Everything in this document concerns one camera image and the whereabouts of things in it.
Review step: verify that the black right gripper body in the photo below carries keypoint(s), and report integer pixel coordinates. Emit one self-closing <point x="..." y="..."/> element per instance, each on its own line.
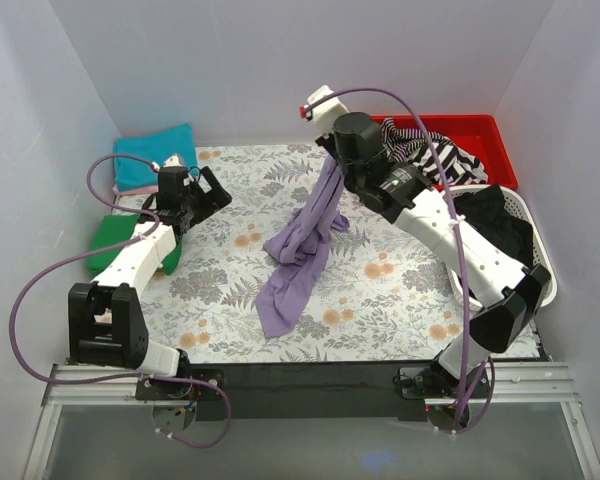
<point x="331" y="147"/>

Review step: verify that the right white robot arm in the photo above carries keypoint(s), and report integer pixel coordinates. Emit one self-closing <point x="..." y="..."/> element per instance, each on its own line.
<point x="510" y="292"/>

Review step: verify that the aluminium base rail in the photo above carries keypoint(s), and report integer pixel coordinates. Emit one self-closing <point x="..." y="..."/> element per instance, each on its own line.
<point x="310" y="421"/>

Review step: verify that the white perforated laundry basket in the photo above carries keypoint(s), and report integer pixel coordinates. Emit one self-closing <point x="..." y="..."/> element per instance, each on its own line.
<point x="516" y="206"/>

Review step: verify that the red plastic bin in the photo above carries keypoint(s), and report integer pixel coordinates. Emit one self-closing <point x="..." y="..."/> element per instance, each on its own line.
<point x="477" y="135"/>

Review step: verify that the floral patterned table cloth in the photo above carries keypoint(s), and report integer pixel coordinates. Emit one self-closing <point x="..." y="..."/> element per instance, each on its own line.
<point x="381" y="296"/>

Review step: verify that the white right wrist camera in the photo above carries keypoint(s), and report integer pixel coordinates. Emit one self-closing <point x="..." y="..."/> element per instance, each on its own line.
<point x="324" y="115"/>

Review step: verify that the black garment in basket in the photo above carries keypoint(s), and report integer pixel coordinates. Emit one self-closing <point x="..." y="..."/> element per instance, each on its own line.
<point x="485" y="211"/>

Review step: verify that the green folded t shirt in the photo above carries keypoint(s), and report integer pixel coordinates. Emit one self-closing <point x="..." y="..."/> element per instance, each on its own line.
<point x="115" y="229"/>

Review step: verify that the teal folded t shirt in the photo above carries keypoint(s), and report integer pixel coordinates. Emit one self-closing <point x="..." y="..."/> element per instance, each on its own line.
<point x="132" y="175"/>

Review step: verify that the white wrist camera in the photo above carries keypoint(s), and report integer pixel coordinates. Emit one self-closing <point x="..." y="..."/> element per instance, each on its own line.
<point x="324" y="115"/>
<point x="174" y="160"/>

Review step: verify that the pink folded t shirt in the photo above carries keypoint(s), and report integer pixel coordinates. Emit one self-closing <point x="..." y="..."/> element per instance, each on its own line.
<point x="135" y="191"/>

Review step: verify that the lilac purple t shirt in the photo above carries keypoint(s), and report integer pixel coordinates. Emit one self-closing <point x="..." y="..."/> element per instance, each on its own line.
<point x="301" y="250"/>

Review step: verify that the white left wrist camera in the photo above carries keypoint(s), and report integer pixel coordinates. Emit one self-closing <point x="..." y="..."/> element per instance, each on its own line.
<point x="174" y="160"/>

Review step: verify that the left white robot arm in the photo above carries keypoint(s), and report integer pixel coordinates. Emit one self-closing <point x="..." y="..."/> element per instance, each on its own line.
<point x="106" y="322"/>

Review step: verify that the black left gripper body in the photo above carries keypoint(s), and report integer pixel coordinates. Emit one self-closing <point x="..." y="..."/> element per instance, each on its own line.
<point x="200" y="195"/>

